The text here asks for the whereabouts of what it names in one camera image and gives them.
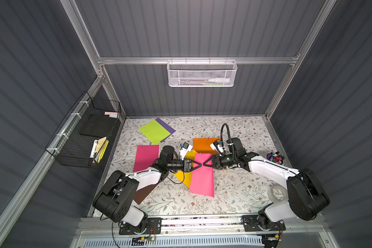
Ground yellow paper sheet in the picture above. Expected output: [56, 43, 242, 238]
[174, 149, 197, 188]

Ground orange paper sheet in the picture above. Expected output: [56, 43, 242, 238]
[193, 137, 218, 155]

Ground magenta paper sheet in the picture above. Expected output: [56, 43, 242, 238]
[189, 166, 214, 197]
[133, 145, 160, 172]

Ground purple paper sheet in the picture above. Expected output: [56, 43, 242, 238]
[156, 118, 176, 142]

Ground lime green paper sheet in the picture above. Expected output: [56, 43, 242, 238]
[139, 120, 170, 145]

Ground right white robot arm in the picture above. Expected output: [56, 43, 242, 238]
[203, 138, 330, 231]

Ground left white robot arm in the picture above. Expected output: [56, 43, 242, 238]
[93, 146, 202, 227]

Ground brown paper sheet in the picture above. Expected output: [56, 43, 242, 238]
[133, 184, 159, 205]

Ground clear tape roll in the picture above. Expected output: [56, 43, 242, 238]
[267, 184, 289, 204]

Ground white glue bottle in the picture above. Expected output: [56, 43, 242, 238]
[208, 78, 231, 85]

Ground yellow highlighter markers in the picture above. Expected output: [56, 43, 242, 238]
[94, 139, 109, 164]

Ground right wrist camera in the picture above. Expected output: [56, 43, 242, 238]
[210, 139, 226, 156]

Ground white wire mesh basket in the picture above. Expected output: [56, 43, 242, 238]
[167, 59, 238, 87]

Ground black wire basket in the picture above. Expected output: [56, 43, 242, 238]
[45, 93, 121, 168]

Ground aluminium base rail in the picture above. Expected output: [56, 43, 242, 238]
[71, 213, 336, 248]

